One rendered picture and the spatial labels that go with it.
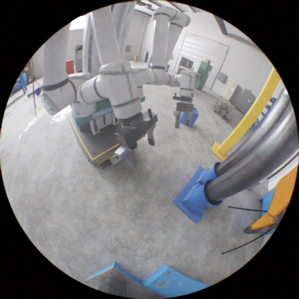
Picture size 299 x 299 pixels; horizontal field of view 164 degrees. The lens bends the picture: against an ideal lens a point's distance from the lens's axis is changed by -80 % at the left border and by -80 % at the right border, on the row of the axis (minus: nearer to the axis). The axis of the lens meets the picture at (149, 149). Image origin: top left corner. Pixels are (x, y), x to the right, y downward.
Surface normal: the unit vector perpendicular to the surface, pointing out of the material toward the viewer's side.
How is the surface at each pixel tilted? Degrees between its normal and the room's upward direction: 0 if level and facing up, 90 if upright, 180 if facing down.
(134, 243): 0
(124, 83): 72
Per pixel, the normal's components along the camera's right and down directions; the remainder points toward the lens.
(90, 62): 0.70, 0.64
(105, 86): -0.33, 0.70
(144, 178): 0.21, -0.60
